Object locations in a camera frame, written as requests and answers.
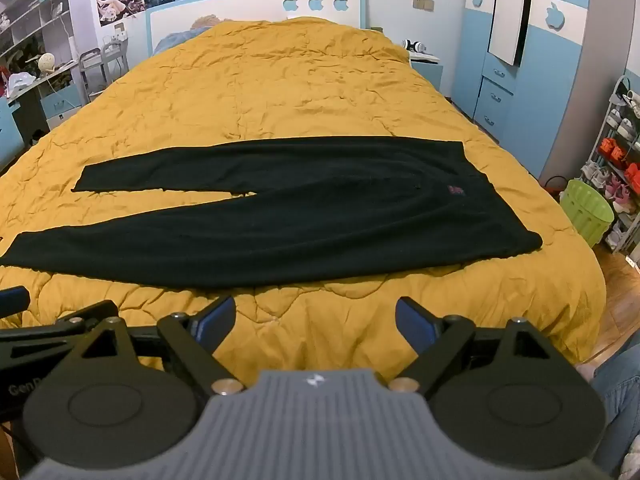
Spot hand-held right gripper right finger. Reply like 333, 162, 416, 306
387, 296, 571, 396

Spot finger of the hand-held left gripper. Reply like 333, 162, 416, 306
0, 302, 116, 347
0, 286, 30, 317

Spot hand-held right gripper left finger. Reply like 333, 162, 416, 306
65, 295, 246, 396

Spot black pants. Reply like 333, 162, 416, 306
0, 137, 544, 291

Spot blue white desk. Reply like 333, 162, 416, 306
0, 60, 87, 161

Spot green plastic basket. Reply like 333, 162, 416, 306
559, 179, 615, 249

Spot white cloth bag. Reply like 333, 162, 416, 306
5, 72, 37, 97

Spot person's jeans leg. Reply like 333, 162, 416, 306
589, 330, 640, 480

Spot group of assorted shoes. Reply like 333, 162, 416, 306
580, 95, 640, 253

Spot grey utility cart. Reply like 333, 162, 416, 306
79, 47, 109, 104
102, 40, 130, 84

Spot grey shoe rack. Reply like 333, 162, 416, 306
575, 75, 640, 257

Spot yellow quilt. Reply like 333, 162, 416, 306
0, 16, 609, 386

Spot white blue nightstand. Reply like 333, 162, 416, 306
409, 52, 444, 94

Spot blue pillow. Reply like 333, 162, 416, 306
152, 27, 217, 54

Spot white blue bookshelf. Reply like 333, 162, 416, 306
0, 0, 72, 63

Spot blue white wardrobe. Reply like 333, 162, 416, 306
452, 0, 640, 181

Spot white blue headboard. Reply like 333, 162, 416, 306
145, 0, 367, 58

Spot white black-edged panel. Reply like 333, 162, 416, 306
487, 0, 536, 67

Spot black floor cable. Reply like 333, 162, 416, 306
542, 175, 569, 199

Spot wall poster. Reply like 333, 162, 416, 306
96, 0, 194, 27

